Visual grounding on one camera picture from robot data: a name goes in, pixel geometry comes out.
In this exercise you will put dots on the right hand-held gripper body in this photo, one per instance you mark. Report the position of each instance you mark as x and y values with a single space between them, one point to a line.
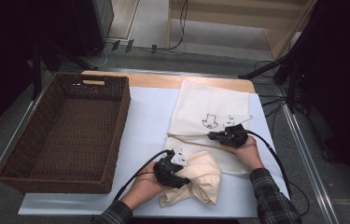
235 137

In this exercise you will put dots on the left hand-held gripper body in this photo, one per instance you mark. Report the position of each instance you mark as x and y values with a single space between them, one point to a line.
168 172

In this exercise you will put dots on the cream cloth garment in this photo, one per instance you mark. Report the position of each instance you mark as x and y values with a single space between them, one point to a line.
203 177

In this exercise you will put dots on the cream mesh laundry bag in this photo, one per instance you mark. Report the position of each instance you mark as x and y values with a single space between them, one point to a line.
200 99

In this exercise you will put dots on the brown wicker basket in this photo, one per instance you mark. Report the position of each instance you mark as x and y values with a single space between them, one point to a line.
70 133

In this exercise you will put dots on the person's right hand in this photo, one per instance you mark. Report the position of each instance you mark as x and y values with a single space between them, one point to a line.
250 154

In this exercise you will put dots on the person's left hand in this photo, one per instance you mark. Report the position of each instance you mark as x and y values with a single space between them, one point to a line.
143 189

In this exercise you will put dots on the white table mat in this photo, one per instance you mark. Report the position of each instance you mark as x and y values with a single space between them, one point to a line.
147 109

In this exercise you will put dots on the black tripod stand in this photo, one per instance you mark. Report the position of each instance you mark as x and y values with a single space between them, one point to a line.
258 72

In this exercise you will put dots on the dark curtain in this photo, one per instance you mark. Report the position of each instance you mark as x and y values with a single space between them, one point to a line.
343 93
1 62

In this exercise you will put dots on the black metal stand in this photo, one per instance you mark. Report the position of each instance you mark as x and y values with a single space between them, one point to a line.
36 77

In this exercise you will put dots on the dark cabinet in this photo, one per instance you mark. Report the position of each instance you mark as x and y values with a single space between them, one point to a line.
91 25

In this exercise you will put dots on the wooden shelf frame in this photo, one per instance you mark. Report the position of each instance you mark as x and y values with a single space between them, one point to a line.
225 17

